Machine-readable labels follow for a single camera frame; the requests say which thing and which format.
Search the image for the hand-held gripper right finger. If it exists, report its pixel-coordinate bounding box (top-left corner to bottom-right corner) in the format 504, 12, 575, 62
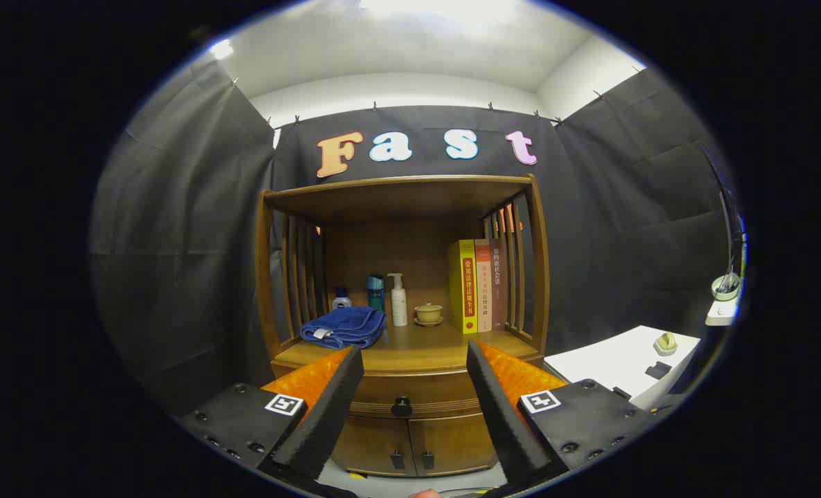
465, 339, 660, 493

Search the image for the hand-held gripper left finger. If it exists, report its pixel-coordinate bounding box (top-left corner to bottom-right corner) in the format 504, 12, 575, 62
175, 344, 366, 495

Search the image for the wooden drawer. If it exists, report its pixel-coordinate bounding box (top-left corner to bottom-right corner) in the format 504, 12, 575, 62
344, 367, 483, 420

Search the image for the wooden cabinet door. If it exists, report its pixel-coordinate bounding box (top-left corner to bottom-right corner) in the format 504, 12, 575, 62
332, 415, 418, 477
408, 413, 499, 477

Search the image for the wooden countertop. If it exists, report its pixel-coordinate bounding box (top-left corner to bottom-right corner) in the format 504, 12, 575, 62
272, 322, 542, 374

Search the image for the white side cabinet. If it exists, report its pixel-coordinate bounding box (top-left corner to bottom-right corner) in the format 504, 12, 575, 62
544, 325, 701, 409

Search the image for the wooden cabinet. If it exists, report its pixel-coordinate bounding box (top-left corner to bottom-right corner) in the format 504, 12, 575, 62
255, 173, 551, 478

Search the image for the folded blue towel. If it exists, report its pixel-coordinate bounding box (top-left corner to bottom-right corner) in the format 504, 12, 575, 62
299, 306, 387, 350

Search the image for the white pump bottle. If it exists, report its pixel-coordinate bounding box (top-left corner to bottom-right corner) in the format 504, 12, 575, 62
387, 273, 409, 327

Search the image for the brown book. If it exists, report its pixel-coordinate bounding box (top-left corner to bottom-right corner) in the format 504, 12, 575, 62
490, 239, 508, 331

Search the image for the orange and cream book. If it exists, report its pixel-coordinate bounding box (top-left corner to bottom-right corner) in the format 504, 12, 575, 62
474, 239, 492, 333

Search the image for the yellow book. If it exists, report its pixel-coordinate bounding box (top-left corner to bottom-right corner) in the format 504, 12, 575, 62
449, 239, 479, 335

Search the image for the white stand with cup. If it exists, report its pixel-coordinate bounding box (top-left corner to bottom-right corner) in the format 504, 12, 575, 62
705, 273, 741, 326

